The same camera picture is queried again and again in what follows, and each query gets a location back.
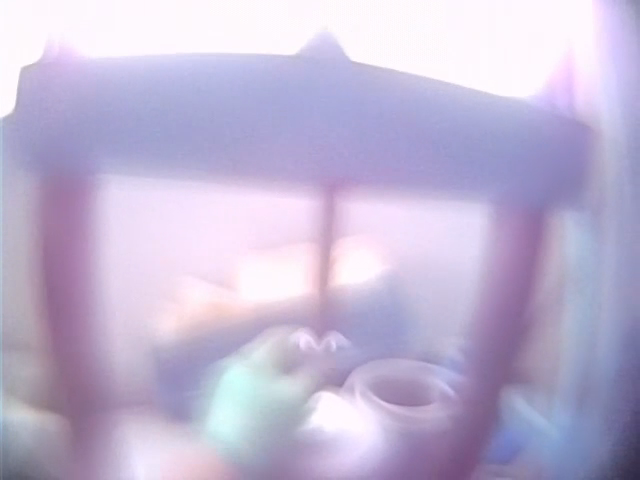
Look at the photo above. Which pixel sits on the person's left hand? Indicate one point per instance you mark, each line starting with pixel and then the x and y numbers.
pixel 250 400

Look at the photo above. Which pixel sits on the white crumpled cloth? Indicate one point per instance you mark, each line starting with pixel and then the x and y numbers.
pixel 335 415

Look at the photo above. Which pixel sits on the white round bowl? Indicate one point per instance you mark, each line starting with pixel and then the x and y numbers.
pixel 436 400

